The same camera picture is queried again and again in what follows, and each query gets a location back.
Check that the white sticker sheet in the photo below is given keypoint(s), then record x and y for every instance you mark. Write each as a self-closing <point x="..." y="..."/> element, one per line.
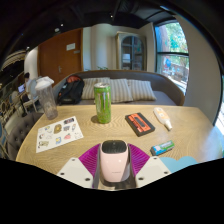
<point x="59" y="134"/>

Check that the person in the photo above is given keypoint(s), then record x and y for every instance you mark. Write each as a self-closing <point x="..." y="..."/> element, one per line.
<point x="27" y="83"/>

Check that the grey curved sofa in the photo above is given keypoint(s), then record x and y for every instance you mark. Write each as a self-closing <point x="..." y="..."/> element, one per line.
<point x="168" y="88"/>

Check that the pink computer mouse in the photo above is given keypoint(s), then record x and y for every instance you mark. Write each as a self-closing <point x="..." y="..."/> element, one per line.
<point x="114" y="161"/>

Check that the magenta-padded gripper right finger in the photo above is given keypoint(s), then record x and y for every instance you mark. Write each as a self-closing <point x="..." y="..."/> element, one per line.
<point x="153" y="170"/>

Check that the green and blue gum pack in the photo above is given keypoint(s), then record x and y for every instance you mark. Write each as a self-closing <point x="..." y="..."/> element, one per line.
<point x="162" y="147"/>

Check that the green drink can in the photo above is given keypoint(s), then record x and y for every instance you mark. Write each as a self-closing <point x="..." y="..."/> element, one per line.
<point x="102" y="103"/>

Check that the clear shaker bottle white lid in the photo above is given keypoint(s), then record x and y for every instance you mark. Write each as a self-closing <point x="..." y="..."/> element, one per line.
<point x="47" y="98"/>

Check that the black and orange flat box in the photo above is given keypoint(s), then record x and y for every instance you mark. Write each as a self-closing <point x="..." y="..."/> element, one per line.
<point x="140" y="124"/>

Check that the glass-door cabinet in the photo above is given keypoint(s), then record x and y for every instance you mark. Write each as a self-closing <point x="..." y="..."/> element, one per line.
<point x="130" y="50"/>

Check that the grey tufted chair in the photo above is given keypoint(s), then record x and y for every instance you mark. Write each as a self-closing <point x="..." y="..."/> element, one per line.
<point x="20" y="131"/>

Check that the white door sign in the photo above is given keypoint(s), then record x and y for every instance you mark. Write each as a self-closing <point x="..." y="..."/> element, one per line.
<point x="70" y="46"/>

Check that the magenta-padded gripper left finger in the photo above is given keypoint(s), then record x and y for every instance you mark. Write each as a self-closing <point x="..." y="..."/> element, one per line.
<point x="75" y="170"/>

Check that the striped cushion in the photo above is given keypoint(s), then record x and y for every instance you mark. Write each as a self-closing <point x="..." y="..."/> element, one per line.
<point x="142" y="90"/>
<point x="88" y="88"/>
<point x="120" y="90"/>

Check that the black backpack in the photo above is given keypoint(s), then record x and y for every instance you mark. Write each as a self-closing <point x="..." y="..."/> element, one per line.
<point x="70" y="90"/>

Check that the brown wooden door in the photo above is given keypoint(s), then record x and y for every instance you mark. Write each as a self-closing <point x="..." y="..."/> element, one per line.
<point x="55" y="56"/>

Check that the small white tube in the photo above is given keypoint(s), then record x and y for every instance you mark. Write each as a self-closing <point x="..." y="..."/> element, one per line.
<point x="162" y="117"/>

